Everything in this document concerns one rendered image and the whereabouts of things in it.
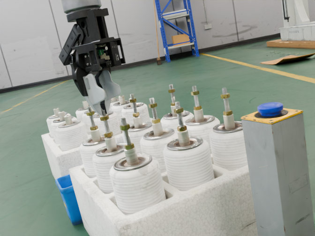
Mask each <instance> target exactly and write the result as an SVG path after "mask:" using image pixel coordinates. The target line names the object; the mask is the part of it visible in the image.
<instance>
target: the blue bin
mask: <svg viewBox="0 0 315 236"><path fill-rule="evenodd" d="M55 183H56V185H57V187H58V189H59V191H60V193H61V196H62V199H63V202H64V205H65V208H66V211H67V214H68V216H69V218H70V220H71V222H72V224H73V225H78V224H81V223H83V221H82V217H81V213H80V210H79V206H78V203H77V199H76V196H75V191H74V188H73V184H72V181H71V177H70V174H68V175H65V176H62V177H59V178H57V179H56V180H55Z"/></svg>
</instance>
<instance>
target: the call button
mask: <svg viewBox="0 0 315 236"><path fill-rule="evenodd" d="M257 109H258V112H259V113H261V115H262V116H275V115H278V114H280V113H281V110H282V109H283V104H282V103H279V102H270V103H263V104H261V105H259V106H258V107H257Z"/></svg>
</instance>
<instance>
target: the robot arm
mask: <svg viewBox="0 0 315 236"><path fill-rule="evenodd" d="M61 3H62V7H63V11H64V13H66V14H67V15H66V17H67V22H76V23H77V24H74V25H73V27H72V29H71V31H70V34H69V36H68V38H67V40H66V42H65V44H64V46H63V48H62V50H61V52H60V55H59V58H60V60H61V62H62V64H63V65H64V66H66V65H71V69H72V77H73V80H74V83H75V85H76V86H77V88H78V90H79V91H80V93H81V94H82V96H83V97H84V98H85V100H86V101H87V103H88V104H89V105H90V106H91V108H92V109H93V110H94V111H95V112H96V113H97V114H98V115H100V116H102V115H103V112H102V110H105V113H106V114H107V113H108V112H109V108H110V104H111V99H112V98H114V97H116V96H118V95H120V93H121V88H120V86H119V85H118V84H116V83H115V82H113V81H112V78H111V67H116V66H120V65H121V64H124V63H126V61H125V57H124V52H123V48H122V43H121V39H120V38H114V37H109V36H108V31H107V27H106V23H105V17H104V16H108V15H109V13H108V8H103V9H101V6H102V5H101V0H61ZM118 45H120V50H121V54H122V58H121V59H120V55H119V50H118ZM90 71H92V72H97V71H98V73H97V74H96V76H94V75H93V74H88V73H89V72H90ZM87 74H88V75H87ZM99 102H100V104H99Z"/></svg>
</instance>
